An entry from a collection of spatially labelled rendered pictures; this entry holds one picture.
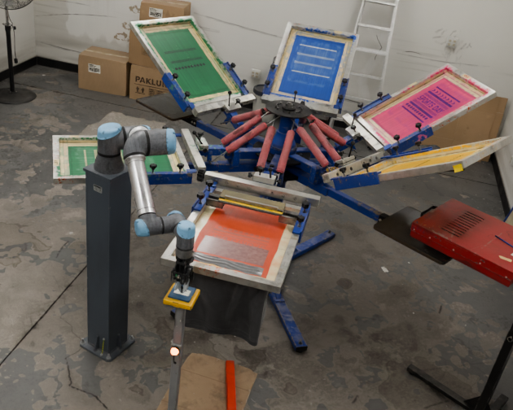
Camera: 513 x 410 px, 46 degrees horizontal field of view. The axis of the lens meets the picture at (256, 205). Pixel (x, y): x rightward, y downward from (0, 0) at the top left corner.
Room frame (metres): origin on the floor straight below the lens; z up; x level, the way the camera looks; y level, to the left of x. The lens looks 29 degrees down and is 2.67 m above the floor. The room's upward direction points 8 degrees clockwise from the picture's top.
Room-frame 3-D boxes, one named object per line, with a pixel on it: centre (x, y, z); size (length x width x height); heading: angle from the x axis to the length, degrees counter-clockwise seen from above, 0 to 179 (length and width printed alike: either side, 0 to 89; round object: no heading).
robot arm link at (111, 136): (2.77, 0.77, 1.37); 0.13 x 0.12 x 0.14; 119
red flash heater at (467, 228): (2.82, -1.21, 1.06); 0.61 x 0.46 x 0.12; 51
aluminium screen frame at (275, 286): (2.68, 0.06, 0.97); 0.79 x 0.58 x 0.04; 171
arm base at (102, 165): (2.76, 0.78, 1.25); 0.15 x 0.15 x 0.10
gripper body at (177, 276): (2.11, 0.27, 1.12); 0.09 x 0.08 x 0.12; 171
